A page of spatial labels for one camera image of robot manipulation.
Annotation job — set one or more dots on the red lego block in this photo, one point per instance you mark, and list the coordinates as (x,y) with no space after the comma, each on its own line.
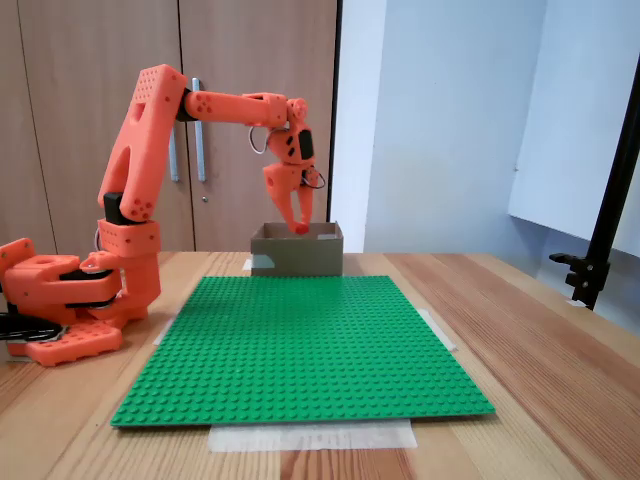
(301,228)

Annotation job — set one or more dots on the open cardboard box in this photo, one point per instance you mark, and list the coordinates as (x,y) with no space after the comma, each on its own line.
(305,257)

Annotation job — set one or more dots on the green lego baseplate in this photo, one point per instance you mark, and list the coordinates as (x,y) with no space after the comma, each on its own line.
(310,350)

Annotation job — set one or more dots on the narrow masking tape strip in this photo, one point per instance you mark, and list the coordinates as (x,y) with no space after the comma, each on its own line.
(440,330)
(167,327)

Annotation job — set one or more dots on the wide masking tape strip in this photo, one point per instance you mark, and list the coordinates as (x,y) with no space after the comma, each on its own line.
(310,436)

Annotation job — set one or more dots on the wooden cabinet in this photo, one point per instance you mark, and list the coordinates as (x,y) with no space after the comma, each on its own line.
(75,50)

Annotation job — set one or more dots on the small white tape piece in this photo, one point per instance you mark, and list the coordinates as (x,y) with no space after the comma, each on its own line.
(576,304)

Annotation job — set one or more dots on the black stand pole with clamp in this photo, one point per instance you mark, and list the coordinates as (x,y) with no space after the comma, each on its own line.
(607,210)

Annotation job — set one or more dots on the white wall board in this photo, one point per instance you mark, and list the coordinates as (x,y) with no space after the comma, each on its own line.
(575,125)

